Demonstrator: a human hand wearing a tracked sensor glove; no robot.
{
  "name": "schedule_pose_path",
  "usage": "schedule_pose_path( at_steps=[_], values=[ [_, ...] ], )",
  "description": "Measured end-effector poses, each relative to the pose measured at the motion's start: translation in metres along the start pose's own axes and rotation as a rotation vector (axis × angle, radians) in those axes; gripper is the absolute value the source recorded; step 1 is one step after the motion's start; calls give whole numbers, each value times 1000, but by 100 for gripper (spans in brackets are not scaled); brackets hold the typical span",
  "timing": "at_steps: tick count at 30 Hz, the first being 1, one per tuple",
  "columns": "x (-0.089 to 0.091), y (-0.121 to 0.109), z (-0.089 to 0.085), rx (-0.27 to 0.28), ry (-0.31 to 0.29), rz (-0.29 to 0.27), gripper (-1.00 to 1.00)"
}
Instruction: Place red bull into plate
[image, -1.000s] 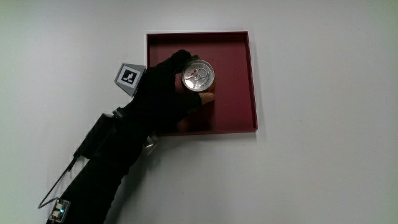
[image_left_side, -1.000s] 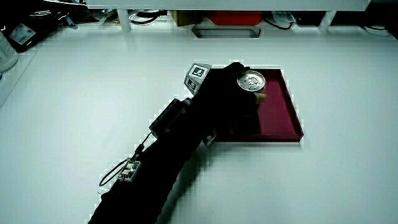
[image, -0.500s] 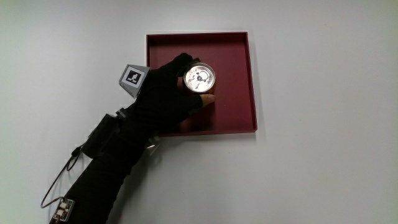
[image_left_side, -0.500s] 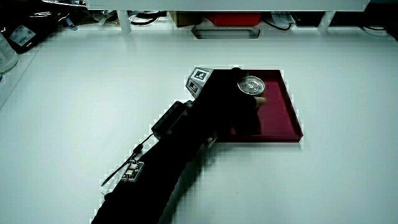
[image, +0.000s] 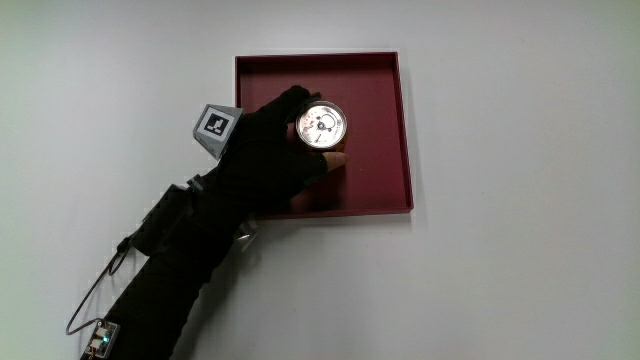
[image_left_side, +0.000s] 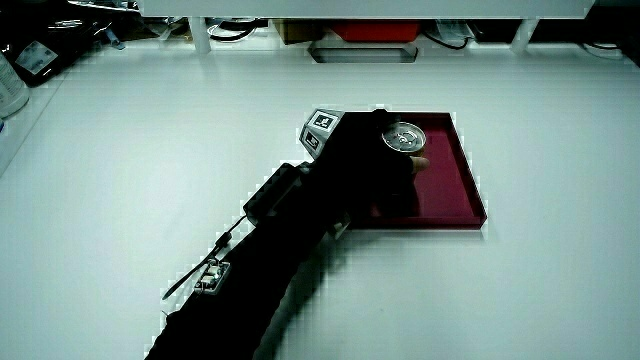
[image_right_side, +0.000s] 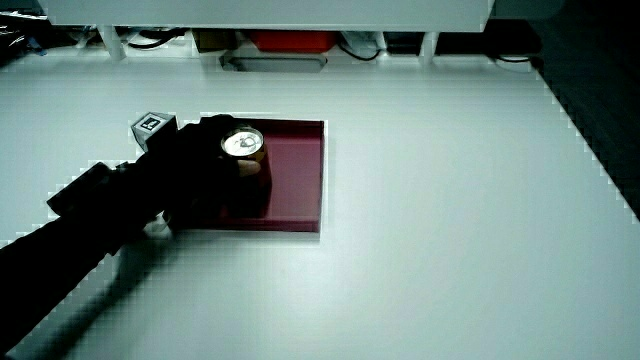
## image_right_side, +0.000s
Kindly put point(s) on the person's right hand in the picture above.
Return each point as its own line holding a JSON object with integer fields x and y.
{"x": 192, "y": 170}

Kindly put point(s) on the silver top drink can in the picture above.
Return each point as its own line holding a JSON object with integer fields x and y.
{"x": 243, "y": 142}

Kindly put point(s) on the dark red square plate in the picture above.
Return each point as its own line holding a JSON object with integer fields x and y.
{"x": 295, "y": 180}

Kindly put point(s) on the person's right forearm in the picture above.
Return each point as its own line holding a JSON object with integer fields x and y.
{"x": 75, "y": 225}

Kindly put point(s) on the brown cardboard box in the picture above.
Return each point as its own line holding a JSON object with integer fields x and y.
{"x": 215, "y": 40}

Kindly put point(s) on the grey flat tray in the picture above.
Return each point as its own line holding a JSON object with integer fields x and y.
{"x": 275, "y": 64}

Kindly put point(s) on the red storage box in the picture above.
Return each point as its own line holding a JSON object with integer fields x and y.
{"x": 294, "y": 41}

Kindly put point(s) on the white shelf unit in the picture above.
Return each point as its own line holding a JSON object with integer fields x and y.
{"x": 270, "y": 12}

